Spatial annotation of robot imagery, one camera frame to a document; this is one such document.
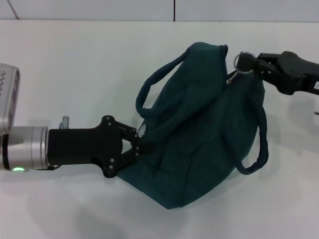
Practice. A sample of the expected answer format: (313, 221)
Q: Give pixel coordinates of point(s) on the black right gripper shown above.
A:
(299, 72)

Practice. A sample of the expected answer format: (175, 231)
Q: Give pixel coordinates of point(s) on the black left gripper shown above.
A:
(82, 147)

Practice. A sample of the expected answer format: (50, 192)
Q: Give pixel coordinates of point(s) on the dark teal insulated lunch bag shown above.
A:
(199, 124)

